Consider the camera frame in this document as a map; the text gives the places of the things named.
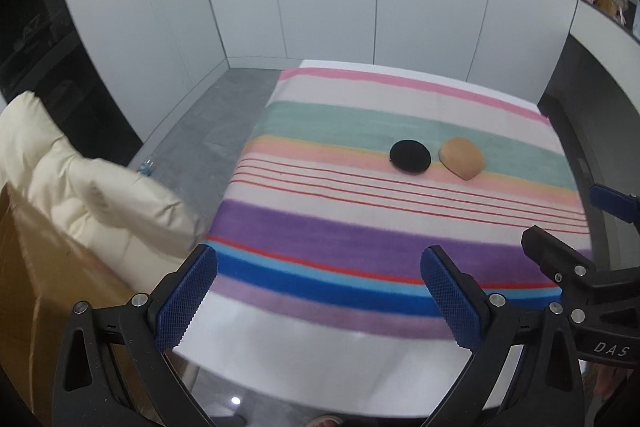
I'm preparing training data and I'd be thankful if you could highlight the striped colourful cloth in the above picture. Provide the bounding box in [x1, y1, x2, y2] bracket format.
[175, 59, 595, 419]

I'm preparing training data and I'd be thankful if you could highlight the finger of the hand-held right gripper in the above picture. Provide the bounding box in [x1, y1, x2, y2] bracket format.
[588, 183, 640, 229]
[521, 226, 640, 308]

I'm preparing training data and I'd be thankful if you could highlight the beige makeup puff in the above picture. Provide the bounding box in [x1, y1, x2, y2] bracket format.
[438, 136, 485, 181]

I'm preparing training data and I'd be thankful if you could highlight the black glass door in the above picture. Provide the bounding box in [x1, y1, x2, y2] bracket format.
[0, 0, 147, 168]

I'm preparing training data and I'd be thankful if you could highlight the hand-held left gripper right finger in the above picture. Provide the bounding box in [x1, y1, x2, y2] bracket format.
[419, 245, 586, 427]

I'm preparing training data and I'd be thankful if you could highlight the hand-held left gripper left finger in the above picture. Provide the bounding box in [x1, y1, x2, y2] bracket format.
[50, 243, 219, 427]

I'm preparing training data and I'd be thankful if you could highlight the black round makeup puff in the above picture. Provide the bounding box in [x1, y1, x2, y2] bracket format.
[389, 139, 433, 174]

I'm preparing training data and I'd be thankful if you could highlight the brown cardboard box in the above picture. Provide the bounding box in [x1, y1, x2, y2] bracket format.
[0, 184, 168, 427]

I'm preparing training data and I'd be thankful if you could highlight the cream padded chair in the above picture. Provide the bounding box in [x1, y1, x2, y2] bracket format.
[0, 91, 207, 289]

